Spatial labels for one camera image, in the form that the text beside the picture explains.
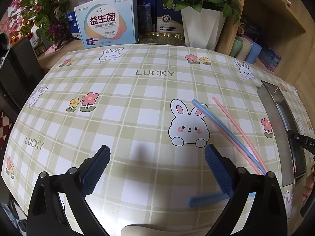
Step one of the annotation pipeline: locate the pink chopstick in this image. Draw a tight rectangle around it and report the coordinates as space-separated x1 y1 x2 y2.
203 114 260 174
212 96 268 170

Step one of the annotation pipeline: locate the blue spoon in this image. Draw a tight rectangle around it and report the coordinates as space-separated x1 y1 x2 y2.
188 193 231 208

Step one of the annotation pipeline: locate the blue chopstick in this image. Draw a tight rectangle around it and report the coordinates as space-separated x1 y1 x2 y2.
192 99 266 175

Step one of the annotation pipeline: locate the beige spoon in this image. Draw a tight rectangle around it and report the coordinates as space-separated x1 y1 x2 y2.
121 224 212 236

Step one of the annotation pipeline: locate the person's right hand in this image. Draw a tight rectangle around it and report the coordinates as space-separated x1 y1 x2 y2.
302 165 314 201

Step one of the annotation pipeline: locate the metal utensil tray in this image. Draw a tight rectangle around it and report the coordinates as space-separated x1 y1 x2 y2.
257 81 307 186

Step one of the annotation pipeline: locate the checkered bunny tablecloth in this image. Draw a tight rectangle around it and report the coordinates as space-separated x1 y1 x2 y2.
2 42 306 236

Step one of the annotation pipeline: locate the purple small box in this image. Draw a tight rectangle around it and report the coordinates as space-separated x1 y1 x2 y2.
258 45 281 72

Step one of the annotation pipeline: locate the blue cup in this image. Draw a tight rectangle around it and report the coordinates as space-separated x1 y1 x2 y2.
245 41 262 64

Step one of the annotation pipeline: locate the beige cup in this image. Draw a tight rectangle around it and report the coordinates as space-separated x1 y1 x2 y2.
235 37 253 61

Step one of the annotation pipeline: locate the green cup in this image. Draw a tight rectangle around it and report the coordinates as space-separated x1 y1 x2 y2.
230 36 244 57

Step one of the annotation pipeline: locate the wooden shelf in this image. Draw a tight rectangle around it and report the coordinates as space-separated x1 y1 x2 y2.
215 0 308 57

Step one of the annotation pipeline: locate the gold tin lid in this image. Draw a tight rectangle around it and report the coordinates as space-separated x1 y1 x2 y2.
137 32 185 46

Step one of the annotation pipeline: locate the white flower pot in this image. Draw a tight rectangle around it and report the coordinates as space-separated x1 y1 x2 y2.
181 7 226 51

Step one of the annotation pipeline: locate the probiotics box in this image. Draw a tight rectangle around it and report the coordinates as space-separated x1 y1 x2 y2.
74 0 138 49

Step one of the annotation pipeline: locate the dark blue box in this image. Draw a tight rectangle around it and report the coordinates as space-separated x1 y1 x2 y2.
157 0 184 34

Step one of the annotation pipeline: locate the pink blossom plant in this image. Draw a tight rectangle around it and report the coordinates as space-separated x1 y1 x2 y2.
1 0 70 45

